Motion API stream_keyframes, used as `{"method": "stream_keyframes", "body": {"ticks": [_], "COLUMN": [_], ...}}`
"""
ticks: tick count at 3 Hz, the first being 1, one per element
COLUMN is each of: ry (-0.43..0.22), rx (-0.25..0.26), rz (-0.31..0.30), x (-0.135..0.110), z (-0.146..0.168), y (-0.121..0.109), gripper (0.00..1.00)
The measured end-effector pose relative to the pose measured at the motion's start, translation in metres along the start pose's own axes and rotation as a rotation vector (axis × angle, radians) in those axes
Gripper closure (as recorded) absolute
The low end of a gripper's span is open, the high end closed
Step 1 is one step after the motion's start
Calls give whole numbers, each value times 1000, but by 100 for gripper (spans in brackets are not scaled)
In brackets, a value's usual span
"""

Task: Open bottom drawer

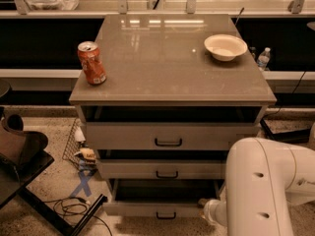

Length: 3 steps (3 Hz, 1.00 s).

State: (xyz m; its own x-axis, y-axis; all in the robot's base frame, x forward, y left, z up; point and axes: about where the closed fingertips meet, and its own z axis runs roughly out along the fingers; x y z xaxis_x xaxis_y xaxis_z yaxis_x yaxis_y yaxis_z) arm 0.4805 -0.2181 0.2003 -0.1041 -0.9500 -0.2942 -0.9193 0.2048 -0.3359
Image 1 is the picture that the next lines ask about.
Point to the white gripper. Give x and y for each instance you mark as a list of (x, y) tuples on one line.
[(210, 208)]

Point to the black stand leg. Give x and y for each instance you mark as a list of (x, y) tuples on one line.
[(291, 137)]

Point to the grey drawer cabinet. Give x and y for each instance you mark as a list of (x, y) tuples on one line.
[(158, 70)]

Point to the clear water bottle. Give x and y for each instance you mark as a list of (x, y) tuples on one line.
[(264, 58)]

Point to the orange soda can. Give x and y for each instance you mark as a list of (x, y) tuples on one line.
[(88, 54)]

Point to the white paper bowl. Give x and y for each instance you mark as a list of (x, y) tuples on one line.
[(225, 47)]

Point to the grey middle drawer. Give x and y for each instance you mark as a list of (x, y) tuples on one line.
[(160, 169)]

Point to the black table leg frame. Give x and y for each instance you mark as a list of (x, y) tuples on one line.
[(14, 184)]

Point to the grey top drawer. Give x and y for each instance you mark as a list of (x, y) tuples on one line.
[(200, 136)]

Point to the wire mesh basket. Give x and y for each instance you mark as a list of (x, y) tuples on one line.
[(75, 140)]

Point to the blue tape cross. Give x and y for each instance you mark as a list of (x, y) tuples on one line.
[(85, 177)]

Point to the grey drawer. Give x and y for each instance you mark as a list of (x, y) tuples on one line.
[(161, 198), (200, 136), (160, 169)]

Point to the grey bottom drawer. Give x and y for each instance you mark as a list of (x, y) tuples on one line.
[(161, 198)]

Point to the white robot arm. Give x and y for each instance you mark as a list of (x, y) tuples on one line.
[(262, 179)]

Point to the brown chair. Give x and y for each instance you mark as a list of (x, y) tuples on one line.
[(17, 146)]

